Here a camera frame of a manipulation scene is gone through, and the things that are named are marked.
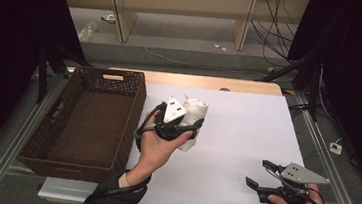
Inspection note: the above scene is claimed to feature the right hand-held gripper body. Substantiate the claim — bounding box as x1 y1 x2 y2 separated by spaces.
257 159 334 204

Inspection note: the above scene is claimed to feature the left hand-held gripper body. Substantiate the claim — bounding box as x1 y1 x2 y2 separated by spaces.
153 94 200 144

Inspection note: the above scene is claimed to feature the white baby shirt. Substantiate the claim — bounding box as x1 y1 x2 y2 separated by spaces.
176 94 211 155

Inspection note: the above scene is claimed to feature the brown woven basket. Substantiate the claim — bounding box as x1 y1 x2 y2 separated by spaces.
14 60 150 188

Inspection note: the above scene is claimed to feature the person's left hand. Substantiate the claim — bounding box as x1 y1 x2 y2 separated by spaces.
125 106 196 192

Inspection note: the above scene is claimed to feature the white power strip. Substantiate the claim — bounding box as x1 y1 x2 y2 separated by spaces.
328 141 344 156

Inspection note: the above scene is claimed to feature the wooden shelf unit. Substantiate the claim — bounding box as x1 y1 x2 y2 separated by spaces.
54 0 310 61

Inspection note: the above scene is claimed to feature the small white plug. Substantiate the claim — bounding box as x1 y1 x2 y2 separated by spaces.
99 13 117 25

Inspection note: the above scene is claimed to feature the clear plastic bag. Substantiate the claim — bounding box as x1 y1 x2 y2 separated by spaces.
76 20 99 44

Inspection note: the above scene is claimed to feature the aluminium floor rail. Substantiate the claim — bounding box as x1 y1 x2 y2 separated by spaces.
283 90 362 204
0 64 69 204

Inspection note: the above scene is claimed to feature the black cable bundle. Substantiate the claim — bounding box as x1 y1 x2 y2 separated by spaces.
246 0 302 69

